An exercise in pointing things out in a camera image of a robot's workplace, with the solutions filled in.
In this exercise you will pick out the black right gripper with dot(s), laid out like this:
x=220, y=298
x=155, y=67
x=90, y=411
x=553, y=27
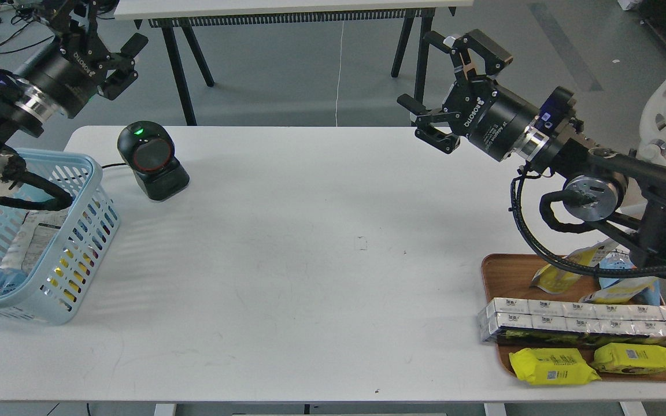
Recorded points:
x=491, y=117

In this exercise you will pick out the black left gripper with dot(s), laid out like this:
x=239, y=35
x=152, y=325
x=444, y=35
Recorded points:
x=69, y=69

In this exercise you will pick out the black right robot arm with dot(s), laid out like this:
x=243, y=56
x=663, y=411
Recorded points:
x=619, y=195

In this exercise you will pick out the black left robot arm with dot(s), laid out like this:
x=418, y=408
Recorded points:
x=23, y=107

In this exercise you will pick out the white snack bag in basket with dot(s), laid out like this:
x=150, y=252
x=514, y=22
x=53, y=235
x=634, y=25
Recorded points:
x=35, y=234

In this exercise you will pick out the silver multipack snack box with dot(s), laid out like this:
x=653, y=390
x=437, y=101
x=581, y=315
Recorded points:
x=532, y=322

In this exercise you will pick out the light blue plastic basket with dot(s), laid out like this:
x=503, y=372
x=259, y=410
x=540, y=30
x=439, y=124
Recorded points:
x=48, y=259

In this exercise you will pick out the blue yellow snack bag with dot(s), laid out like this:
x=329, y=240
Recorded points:
x=614, y=290

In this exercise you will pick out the yellow snack pack left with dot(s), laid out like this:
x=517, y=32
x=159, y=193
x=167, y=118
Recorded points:
x=552, y=366

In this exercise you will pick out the yellow snack pack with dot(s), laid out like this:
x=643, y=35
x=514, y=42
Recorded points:
x=552, y=366
x=630, y=358

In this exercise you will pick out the yellow snack pack right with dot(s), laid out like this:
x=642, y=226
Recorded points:
x=630, y=358

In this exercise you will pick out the background white table black legs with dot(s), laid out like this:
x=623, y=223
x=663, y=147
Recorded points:
x=186, y=15

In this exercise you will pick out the black barcode scanner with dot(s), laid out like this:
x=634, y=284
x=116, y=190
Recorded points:
x=147, y=148

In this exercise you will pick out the wooden brown tray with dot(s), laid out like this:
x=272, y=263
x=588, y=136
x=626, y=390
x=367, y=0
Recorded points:
x=510, y=276

